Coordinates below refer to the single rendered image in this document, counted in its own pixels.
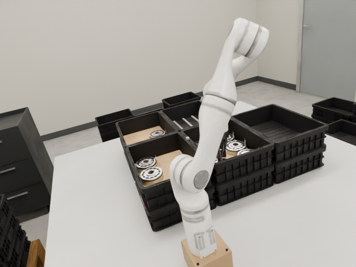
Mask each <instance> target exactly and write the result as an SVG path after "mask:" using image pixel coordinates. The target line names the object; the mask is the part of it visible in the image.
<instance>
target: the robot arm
mask: <svg viewBox="0 0 356 267"><path fill-rule="evenodd" d="M268 39H269V31H268V29H266V28H265V27H263V26H261V25H258V24H256V23H254V22H251V21H248V20H246V19H243V18H237V19H236V20H235V21H234V22H233V24H232V25H231V27H230V29H229V32H228V35H227V38H226V41H225V44H224V47H223V50H222V53H221V56H220V59H219V62H218V65H217V68H216V70H215V73H214V75H213V77H212V79H211V80H210V81H209V82H208V83H207V84H206V85H205V87H204V89H203V96H204V98H203V101H202V103H201V106H200V109H199V130H200V140H199V144H198V148H197V151H196V154H195V156H194V157H192V156H189V155H186V154H182V155H179V156H176V157H175V158H174V159H173V160H172V162H171V164H170V170H169V175H170V181H171V185H172V189H173V192H174V196H175V198H176V200H177V202H178V203H179V206H180V211H181V215H182V220H183V225H184V230H185V235H186V240H187V243H188V247H189V251H190V252H191V253H192V254H193V255H195V256H198V257H200V258H201V259H202V258H204V257H206V256H208V255H210V254H211V253H213V252H215V251H217V244H216V238H215V231H214V228H213V224H212V217H211V211H210V204H209V198H208V194H207V193H206V191H205V190H204V188H205V187H206V185H207V184H208V182H209V180H210V177H211V173H212V170H213V166H214V164H215V160H216V158H217V160H218V162H219V161H222V160H223V157H226V149H227V146H228V145H227V137H228V136H229V131H228V122H229V120H230V117H231V116H232V113H233V110H234V108H235V105H236V102H237V92H236V86H235V81H234V80H235V79H236V78H237V77H238V75H239V74H240V73H241V72H243V71H244V70H245V69H246V68H247V67H248V66H249V65H250V64H251V63H252V62H253V61H254V60H256V59H257V57H258V56H259V55H260V54H261V53H262V52H263V50H264V48H265V46H266V45H267V42H268ZM234 52H235V53H237V54H239V55H242V56H240V57H238V58H236V59H233V53H234ZM220 149H221V150H220Z"/></svg>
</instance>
